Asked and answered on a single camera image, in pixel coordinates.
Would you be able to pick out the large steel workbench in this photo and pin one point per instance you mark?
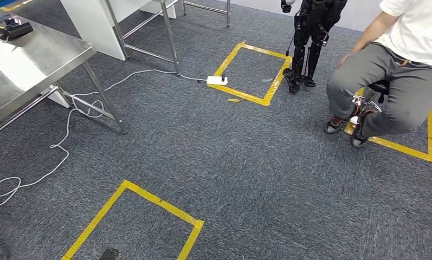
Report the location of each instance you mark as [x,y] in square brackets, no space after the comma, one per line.
[29,64]

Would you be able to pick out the yellow tape scrap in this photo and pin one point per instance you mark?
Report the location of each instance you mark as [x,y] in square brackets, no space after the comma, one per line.
[234,100]

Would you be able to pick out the white power strip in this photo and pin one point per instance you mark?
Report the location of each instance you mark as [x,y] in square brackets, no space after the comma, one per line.
[215,80]

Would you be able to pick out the white paper scrap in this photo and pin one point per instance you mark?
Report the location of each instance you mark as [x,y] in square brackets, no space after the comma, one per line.
[267,80]

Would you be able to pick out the steel table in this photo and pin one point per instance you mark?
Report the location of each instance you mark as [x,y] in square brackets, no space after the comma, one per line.
[169,39]

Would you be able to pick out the small black humanoid robot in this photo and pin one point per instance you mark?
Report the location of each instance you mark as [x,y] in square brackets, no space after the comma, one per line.
[311,25]

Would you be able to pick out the chrome stool black seat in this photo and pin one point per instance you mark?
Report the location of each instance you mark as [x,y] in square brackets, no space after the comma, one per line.
[379,87]

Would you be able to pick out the person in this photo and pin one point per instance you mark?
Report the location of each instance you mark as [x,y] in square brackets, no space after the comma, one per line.
[399,86]

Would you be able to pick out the black device with antennas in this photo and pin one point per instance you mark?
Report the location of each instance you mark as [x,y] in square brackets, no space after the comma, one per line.
[16,30]

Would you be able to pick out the black left camera bracket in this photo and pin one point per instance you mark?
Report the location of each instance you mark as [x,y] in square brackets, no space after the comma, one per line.
[109,254]

